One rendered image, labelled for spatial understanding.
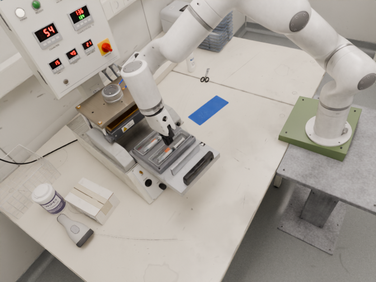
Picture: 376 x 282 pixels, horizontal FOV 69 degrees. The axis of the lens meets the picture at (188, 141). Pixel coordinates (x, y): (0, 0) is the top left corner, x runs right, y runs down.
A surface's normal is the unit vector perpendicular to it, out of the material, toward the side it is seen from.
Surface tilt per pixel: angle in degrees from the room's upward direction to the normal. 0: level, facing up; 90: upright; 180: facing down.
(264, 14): 77
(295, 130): 5
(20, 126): 90
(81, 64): 90
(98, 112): 0
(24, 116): 90
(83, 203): 2
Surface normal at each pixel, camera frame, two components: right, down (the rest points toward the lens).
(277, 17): -0.40, 0.57
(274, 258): -0.13, -0.63
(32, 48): 0.74, 0.45
